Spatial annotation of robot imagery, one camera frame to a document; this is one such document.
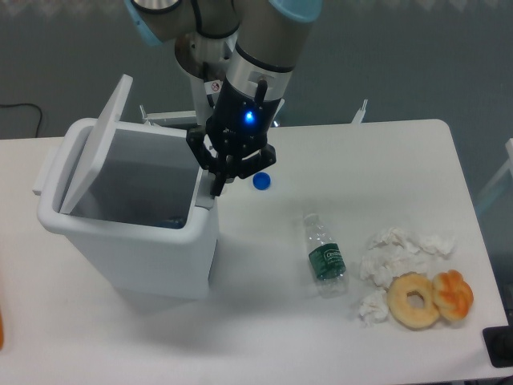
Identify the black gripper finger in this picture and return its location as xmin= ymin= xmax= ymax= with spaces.
xmin=186 ymin=126 xmax=231 ymax=197
xmin=236 ymin=144 xmax=277 ymax=179

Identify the white plastic trash can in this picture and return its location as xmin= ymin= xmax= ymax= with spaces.
xmin=37 ymin=75 xmax=219 ymax=299

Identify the white frame at right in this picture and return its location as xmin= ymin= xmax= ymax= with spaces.
xmin=475 ymin=139 xmax=512 ymax=216

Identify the orange object at edge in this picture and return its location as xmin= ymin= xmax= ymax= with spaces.
xmin=0 ymin=312 xmax=5 ymax=350

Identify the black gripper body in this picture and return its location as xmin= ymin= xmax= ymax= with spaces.
xmin=206 ymin=79 xmax=280 ymax=157

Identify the small crumpled white tissue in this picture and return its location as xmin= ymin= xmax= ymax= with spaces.
xmin=358 ymin=290 xmax=389 ymax=327

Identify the plain ring donut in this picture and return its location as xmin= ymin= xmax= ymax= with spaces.
xmin=387 ymin=274 xmax=440 ymax=330

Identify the orange glazed bread roll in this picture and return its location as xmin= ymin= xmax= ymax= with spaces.
xmin=432 ymin=269 xmax=474 ymax=322

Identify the large crumpled white tissue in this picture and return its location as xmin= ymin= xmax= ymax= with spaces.
xmin=359 ymin=227 xmax=456 ymax=289

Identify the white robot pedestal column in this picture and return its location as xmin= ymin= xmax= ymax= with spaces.
xmin=175 ymin=31 xmax=238 ymax=126

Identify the black device at edge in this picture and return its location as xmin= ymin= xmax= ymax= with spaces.
xmin=483 ymin=326 xmax=512 ymax=368

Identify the black cable on floor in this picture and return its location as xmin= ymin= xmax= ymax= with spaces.
xmin=0 ymin=103 xmax=43 ymax=140

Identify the clear bottle green label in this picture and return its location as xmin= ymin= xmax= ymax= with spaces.
xmin=303 ymin=213 xmax=346 ymax=298

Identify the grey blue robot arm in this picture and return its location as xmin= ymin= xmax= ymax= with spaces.
xmin=126 ymin=1 xmax=322 ymax=196

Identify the blue bottle cap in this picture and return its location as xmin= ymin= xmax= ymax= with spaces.
xmin=252 ymin=172 xmax=272 ymax=191

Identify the black cable on pedestal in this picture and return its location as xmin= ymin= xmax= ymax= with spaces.
xmin=201 ymin=62 xmax=220 ymax=113

